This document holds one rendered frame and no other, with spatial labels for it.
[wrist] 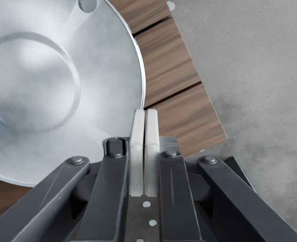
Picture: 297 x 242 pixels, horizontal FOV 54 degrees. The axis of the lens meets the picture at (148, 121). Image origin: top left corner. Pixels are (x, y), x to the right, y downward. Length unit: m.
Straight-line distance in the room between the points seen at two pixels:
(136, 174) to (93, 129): 0.25
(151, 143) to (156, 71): 0.25
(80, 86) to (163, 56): 0.12
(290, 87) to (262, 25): 0.18
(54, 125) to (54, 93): 0.04
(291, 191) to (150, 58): 0.68
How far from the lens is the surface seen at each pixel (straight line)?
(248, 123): 0.82
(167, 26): 0.39
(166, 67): 0.40
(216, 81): 0.77
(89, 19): 0.37
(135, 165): 0.15
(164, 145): 0.17
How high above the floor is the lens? 0.74
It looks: 72 degrees down
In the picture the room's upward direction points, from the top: 177 degrees counter-clockwise
